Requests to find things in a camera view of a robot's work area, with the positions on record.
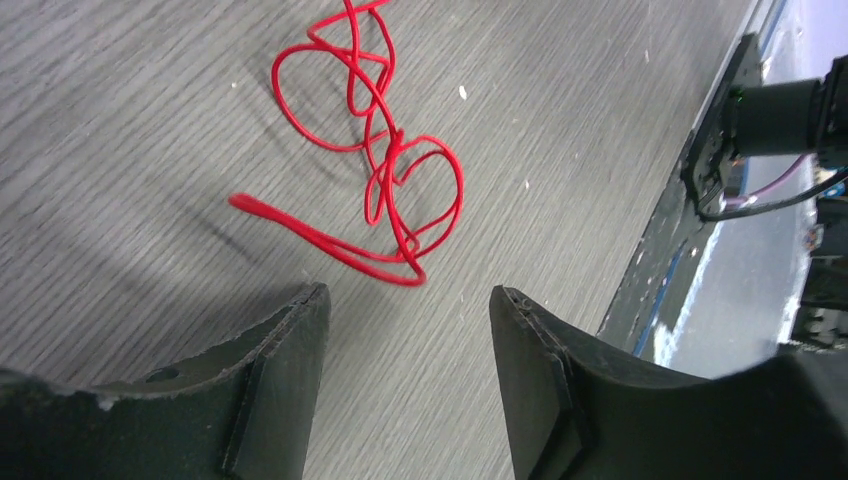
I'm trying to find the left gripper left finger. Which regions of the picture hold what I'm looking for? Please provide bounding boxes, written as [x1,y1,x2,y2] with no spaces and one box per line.
[1,283,331,479]

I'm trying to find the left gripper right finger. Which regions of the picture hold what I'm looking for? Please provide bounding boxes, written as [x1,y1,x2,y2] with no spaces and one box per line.
[489,286,847,479]

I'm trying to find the red blue purple cables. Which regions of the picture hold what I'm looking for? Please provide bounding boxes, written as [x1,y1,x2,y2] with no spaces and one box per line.
[227,0,465,289]

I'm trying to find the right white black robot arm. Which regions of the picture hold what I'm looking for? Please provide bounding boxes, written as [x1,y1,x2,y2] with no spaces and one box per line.
[723,56,847,169]

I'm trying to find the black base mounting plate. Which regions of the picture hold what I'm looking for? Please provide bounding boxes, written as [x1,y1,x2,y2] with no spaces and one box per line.
[597,33,762,361]

